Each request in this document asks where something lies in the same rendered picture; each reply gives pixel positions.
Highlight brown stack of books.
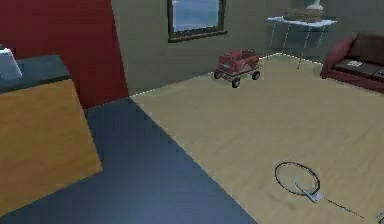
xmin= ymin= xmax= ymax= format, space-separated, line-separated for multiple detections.
xmin=282 ymin=8 xmax=325 ymax=23

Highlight glass side table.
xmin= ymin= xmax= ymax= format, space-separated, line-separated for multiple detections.
xmin=265 ymin=15 xmax=338 ymax=70

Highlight white vase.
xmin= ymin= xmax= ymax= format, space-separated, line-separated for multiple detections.
xmin=306 ymin=0 xmax=325 ymax=11

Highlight red cushion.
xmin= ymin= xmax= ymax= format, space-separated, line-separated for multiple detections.
xmin=322 ymin=36 xmax=357 ymax=73

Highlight white appliance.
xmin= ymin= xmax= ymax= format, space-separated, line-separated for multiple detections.
xmin=0 ymin=47 xmax=24 ymax=81

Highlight dark framed window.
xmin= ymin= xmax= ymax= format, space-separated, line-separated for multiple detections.
xmin=166 ymin=0 xmax=228 ymax=43

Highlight red toy wagon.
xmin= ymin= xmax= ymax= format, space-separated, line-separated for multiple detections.
xmin=213 ymin=49 xmax=262 ymax=89

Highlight dark red sofa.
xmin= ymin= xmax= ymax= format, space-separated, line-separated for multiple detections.
xmin=319 ymin=30 xmax=384 ymax=95

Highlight wooden counter with dark top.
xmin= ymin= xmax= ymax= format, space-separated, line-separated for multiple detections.
xmin=0 ymin=54 xmax=104 ymax=218

